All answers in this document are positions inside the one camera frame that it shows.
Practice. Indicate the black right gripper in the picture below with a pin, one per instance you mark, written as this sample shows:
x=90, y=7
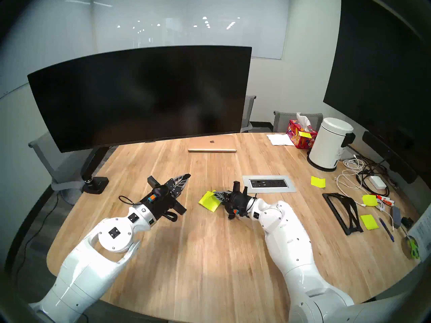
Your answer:
x=239, y=203

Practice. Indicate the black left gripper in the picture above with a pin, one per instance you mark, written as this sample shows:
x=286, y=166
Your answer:
x=161, y=198

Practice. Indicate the yellow sticky note pad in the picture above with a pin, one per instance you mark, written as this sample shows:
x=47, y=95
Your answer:
x=207, y=203

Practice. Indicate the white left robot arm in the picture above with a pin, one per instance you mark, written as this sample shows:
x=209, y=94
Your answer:
x=101, y=258

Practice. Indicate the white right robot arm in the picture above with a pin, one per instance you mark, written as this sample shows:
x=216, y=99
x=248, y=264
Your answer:
x=296, y=251

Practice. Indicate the loose yellow sticky note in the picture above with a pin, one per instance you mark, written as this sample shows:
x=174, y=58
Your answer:
x=318, y=181
x=369, y=222
x=369, y=200

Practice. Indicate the curved black monitor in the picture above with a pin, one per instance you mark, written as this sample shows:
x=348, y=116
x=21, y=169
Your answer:
x=134, y=97

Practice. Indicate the yellow note on tissue box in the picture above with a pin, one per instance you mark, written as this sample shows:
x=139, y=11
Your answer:
x=304, y=134

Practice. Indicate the silver table outlet panel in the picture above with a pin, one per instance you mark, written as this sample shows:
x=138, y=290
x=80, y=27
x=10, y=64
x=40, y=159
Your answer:
x=269, y=183

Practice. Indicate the gold closed laptop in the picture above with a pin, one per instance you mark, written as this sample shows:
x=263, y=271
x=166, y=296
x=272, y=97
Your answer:
x=212, y=144

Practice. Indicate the white paper napkin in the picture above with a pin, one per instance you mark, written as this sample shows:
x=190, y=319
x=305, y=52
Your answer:
x=279, y=139

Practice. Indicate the grey mesh office chair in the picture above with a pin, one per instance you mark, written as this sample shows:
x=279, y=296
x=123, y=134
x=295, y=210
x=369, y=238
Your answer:
x=283, y=120
x=248, y=110
x=47, y=157

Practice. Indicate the red floral tissue box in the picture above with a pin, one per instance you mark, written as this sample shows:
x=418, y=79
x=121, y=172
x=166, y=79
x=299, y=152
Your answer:
x=298, y=137

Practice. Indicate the white pedal trash can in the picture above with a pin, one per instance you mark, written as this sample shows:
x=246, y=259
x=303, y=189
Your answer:
x=328, y=144

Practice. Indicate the white power adapter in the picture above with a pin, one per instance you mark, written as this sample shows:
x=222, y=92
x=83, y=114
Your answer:
x=377, y=182

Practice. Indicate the red and white marker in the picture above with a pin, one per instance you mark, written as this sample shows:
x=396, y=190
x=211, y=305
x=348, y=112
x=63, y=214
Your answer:
x=385, y=200

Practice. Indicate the blue pen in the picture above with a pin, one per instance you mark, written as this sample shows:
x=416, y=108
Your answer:
x=387, y=229

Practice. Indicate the black video sound bar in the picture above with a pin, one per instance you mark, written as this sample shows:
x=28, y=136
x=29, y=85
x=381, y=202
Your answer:
x=387, y=154

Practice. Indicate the grey whiteboard eraser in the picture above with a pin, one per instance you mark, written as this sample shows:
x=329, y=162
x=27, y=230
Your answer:
x=396, y=217

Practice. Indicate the small black clip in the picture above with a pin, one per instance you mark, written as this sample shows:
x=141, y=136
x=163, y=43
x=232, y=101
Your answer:
x=406, y=222

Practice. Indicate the white printed paper sheet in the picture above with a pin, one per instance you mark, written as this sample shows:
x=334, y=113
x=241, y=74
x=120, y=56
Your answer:
x=425, y=231

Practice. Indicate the black frame stand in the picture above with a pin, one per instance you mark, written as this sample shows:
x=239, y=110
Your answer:
x=353, y=229

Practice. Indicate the glass wall whiteboard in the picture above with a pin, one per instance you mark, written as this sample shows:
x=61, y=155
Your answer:
x=235, y=23

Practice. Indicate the large black wall television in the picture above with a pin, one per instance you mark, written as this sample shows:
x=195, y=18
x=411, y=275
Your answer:
x=380, y=73

